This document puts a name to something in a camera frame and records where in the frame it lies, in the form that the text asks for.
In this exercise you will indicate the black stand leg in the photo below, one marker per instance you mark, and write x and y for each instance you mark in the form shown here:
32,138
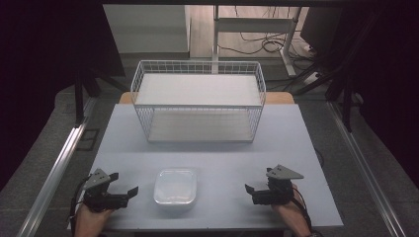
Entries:
346,105
79,98

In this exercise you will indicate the white cabinet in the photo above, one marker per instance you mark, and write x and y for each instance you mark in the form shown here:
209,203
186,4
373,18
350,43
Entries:
148,29

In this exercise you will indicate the white desk frame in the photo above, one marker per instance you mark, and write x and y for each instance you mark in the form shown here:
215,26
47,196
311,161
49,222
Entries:
253,24

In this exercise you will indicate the aluminium rail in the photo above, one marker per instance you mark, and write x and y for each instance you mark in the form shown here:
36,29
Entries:
365,171
56,171

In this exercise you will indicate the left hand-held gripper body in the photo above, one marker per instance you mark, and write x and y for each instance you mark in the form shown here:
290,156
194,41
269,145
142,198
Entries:
99,197

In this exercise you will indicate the person's right hand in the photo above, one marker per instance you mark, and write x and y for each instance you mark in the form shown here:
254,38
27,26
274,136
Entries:
294,210

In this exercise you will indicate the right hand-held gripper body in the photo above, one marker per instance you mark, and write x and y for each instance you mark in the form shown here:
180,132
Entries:
276,194

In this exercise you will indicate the clear plastic container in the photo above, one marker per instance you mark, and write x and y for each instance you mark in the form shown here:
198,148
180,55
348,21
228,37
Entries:
175,186

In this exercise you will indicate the person's left hand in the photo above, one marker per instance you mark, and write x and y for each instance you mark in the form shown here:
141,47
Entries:
89,217

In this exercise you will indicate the dark curtain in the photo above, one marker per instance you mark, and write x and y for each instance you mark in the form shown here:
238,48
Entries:
42,65
392,82

